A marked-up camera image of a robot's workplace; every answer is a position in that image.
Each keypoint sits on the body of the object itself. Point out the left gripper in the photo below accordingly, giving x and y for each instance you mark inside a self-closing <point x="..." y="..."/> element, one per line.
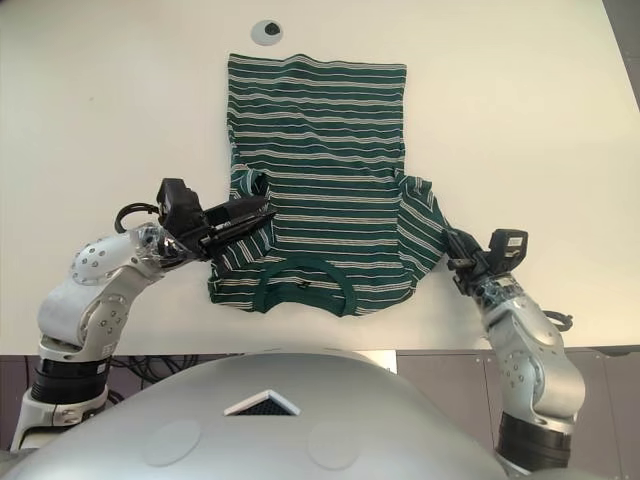
<point x="192" y="239"/>

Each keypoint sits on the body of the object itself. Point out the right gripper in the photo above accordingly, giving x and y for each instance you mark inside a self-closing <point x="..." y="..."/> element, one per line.
<point x="472" y="275"/>

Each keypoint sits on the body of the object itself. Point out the green striped T-shirt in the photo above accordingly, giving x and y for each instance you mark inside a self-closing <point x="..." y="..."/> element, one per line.
<point x="320" y="200"/>

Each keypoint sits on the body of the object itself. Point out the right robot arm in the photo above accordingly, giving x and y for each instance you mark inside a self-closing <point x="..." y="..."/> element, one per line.
<point x="530" y="350"/>

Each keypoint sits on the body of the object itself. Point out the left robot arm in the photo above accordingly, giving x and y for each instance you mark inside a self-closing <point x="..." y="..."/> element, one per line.
<point x="95" y="295"/>

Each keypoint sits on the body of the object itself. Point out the robot body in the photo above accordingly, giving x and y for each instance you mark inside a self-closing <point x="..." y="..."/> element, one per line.
<point x="280" y="425"/>

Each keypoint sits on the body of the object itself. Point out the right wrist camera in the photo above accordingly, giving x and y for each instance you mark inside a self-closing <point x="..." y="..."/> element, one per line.
<point x="509" y="250"/>

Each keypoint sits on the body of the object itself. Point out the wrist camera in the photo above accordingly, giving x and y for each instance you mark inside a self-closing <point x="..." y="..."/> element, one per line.
<point x="509" y="250"/>
<point x="179" y="202"/>

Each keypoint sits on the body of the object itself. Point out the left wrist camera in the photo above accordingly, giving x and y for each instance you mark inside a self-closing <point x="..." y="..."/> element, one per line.
<point x="179" y="202"/>

